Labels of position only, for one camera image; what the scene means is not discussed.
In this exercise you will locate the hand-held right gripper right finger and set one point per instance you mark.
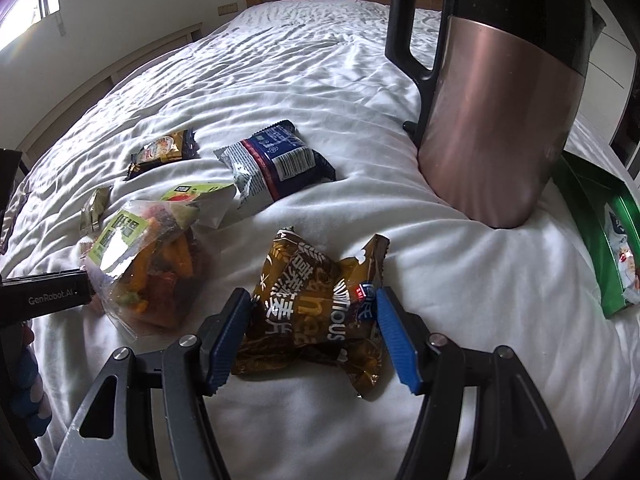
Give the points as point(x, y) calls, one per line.
point(397, 345)

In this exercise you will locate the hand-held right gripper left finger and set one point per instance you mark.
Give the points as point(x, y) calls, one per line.
point(229, 342)

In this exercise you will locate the brown snack packet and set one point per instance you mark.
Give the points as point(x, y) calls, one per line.
point(300, 305)

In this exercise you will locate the gold butter cookie packet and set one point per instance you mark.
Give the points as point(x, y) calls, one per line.
point(160, 152)

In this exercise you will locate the dark blue cookie packet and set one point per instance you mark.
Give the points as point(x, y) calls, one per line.
point(290, 160)

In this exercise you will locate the blue patterned cloth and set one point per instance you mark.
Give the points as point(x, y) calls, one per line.
point(32, 390)

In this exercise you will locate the clear bag of vegetable crisps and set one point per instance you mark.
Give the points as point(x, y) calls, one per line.
point(160, 270)

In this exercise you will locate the small olive green packet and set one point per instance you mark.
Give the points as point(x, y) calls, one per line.
point(95, 207)

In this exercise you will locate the white packet with green label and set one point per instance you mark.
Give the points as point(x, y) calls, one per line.
point(210, 205)

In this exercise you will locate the green box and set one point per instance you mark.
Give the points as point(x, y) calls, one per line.
point(592, 210)

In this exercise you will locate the rose gold kettle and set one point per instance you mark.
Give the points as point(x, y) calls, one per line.
point(500, 110)

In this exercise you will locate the white bed sheet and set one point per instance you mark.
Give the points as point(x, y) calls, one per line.
point(300, 85)

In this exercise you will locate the window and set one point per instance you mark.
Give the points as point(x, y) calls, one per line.
point(30, 15)

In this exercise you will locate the white cabinet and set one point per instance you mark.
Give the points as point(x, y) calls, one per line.
point(612, 50)

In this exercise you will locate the wall socket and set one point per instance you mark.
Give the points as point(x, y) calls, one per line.
point(228, 8)

